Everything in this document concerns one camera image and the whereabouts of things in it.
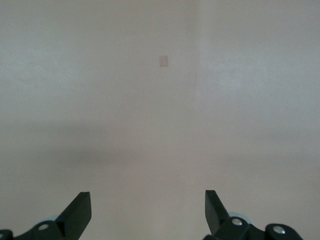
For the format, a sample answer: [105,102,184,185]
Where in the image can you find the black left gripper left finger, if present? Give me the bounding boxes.
[0,191,92,240]

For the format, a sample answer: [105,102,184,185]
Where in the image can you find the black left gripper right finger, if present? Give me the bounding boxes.
[203,189,305,240]

